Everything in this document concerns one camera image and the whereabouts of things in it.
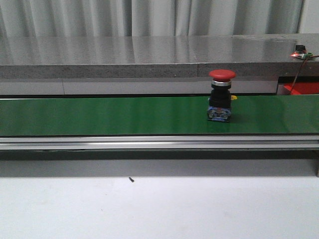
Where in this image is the red mushroom push button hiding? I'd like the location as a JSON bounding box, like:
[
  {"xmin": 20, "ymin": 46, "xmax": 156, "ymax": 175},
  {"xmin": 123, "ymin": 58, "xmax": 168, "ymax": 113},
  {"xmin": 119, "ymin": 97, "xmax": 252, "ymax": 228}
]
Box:
[{"xmin": 207, "ymin": 69, "xmax": 236, "ymax": 122}]

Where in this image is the grey stone counter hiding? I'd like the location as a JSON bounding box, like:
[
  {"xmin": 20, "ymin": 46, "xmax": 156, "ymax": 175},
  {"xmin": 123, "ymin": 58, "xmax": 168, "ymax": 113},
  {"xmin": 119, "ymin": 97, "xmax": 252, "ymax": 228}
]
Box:
[{"xmin": 0, "ymin": 33, "xmax": 319, "ymax": 79}]

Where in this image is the green conveyor belt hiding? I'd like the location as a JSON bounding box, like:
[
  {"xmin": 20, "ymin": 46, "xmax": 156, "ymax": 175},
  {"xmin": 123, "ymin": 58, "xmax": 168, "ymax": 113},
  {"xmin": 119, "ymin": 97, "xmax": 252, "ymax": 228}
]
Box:
[{"xmin": 0, "ymin": 95, "xmax": 319, "ymax": 136}]

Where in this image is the red plastic tray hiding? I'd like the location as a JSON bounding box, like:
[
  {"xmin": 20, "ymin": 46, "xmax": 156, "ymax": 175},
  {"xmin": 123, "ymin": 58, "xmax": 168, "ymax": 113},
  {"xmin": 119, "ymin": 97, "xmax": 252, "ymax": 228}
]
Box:
[{"xmin": 283, "ymin": 82, "xmax": 319, "ymax": 95}]

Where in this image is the small black sensor cube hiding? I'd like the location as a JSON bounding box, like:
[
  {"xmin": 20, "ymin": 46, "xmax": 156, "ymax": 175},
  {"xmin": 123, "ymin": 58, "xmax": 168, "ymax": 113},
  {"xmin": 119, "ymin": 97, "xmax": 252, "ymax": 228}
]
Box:
[{"xmin": 295, "ymin": 44, "xmax": 307, "ymax": 54}]

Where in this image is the small green circuit board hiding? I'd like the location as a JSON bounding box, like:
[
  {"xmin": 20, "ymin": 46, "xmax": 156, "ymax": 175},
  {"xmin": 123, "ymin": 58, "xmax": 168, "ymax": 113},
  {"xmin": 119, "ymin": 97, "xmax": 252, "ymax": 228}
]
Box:
[{"xmin": 291, "ymin": 52, "xmax": 314, "ymax": 60}]

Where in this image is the grey curtain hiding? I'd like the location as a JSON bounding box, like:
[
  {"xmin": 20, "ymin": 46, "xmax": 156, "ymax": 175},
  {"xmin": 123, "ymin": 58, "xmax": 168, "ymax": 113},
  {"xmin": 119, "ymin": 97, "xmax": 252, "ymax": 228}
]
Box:
[{"xmin": 0, "ymin": 0, "xmax": 304, "ymax": 37}]

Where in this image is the aluminium conveyor frame rail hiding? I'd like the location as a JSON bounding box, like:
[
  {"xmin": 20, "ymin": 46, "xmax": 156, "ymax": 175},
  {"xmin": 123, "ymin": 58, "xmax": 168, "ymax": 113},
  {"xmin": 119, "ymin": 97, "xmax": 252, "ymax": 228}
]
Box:
[{"xmin": 0, "ymin": 134, "xmax": 319, "ymax": 178}]

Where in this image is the red black wire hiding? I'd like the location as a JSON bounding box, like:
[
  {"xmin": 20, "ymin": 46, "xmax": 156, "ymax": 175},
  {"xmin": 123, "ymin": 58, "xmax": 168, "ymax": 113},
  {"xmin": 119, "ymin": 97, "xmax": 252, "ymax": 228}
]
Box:
[{"xmin": 288, "ymin": 55, "xmax": 319, "ymax": 96}]

